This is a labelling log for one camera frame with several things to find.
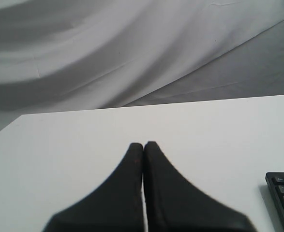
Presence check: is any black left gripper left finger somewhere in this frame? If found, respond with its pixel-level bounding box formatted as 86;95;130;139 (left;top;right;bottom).
44;143;145;232

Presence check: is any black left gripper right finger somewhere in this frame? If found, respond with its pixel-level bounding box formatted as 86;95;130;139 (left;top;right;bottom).
143;142;255;232

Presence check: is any white backdrop cloth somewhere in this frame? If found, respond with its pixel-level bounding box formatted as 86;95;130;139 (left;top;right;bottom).
0;0;284;131

